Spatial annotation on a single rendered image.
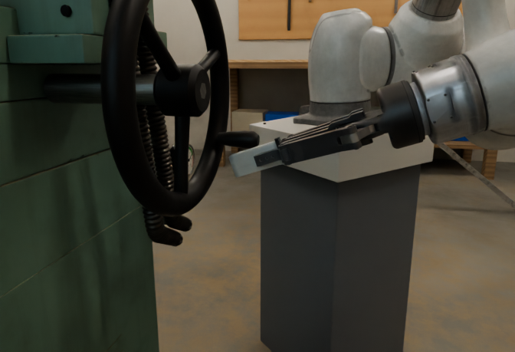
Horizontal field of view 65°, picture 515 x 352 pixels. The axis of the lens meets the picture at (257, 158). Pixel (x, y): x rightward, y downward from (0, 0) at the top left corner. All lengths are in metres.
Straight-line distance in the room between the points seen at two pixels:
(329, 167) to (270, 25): 3.03
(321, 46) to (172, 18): 3.17
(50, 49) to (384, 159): 0.71
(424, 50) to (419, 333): 0.90
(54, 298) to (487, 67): 0.58
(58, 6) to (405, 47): 0.76
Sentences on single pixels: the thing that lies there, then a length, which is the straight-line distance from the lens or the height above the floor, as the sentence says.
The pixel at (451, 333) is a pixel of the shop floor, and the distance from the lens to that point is 1.53.
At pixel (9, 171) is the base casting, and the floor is 0.72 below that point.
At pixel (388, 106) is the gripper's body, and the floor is 0.79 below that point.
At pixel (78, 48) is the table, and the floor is 0.86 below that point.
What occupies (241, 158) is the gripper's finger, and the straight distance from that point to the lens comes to 0.52.
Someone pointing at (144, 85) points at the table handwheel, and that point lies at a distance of 0.48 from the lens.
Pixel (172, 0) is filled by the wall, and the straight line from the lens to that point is 4.11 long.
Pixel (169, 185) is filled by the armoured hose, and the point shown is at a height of 0.67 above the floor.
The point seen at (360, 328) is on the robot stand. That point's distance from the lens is 1.15.
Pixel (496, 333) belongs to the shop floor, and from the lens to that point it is 1.60.
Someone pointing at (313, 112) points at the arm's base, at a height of 0.72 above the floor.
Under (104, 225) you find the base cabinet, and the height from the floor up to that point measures 0.60.
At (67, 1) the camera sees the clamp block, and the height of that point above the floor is 0.90.
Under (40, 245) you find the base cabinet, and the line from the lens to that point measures 0.58.
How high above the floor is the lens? 0.84
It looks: 13 degrees down
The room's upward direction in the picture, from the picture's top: straight up
